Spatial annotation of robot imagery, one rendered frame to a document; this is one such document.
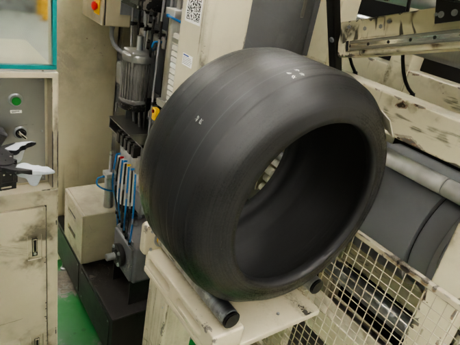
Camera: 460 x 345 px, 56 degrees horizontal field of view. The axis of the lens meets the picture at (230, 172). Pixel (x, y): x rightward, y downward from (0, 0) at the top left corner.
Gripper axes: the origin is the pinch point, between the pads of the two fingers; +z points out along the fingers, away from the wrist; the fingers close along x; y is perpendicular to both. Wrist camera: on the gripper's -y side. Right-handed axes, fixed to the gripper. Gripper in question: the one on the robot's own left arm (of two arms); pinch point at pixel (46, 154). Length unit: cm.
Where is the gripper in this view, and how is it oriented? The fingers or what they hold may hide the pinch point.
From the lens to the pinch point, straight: 130.1
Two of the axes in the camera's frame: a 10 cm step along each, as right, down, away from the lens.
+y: -2.6, 8.2, 5.1
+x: 6.0, 5.5, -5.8
